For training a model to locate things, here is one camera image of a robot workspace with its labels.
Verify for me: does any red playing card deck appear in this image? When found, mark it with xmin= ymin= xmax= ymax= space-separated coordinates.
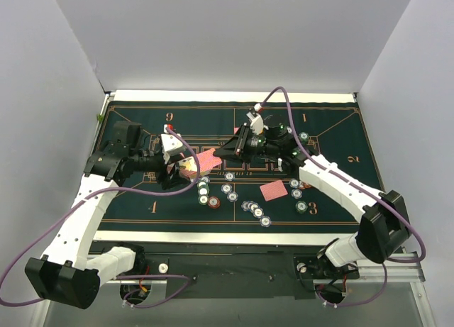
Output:
xmin=177 ymin=148 xmax=223 ymax=181

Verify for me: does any green poker chip stack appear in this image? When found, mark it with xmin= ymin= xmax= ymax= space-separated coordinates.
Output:
xmin=295 ymin=201 xmax=308 ymax=214

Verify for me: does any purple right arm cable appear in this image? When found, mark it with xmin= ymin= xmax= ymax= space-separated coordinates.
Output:
xmin=262 ymin=86 xmax=426 ymax=309

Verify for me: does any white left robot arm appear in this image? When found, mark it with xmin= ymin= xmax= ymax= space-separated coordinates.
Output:
xmin=25 ymin=121 xmax=194 ymax=309

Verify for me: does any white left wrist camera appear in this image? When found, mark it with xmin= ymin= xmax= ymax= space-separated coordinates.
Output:
xmin=160 ymin=124 xmax=186 ymax=164

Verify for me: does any red poker chip stack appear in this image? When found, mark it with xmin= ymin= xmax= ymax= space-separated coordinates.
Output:
xmin=208 ymin=196 xmax=221 ymax=209

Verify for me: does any green poker table mat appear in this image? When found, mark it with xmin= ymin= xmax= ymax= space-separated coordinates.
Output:
xmin=97 ymin=101 xmax=384 ymax=235

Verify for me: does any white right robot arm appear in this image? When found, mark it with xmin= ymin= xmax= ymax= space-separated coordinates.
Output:
xmin=214 ymin=121 xmax=411 ymax=277

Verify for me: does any aluminium mounting rail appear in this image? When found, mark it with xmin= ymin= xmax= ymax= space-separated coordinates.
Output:
xmin=42 ymin=252 xmax=426 ymax=284

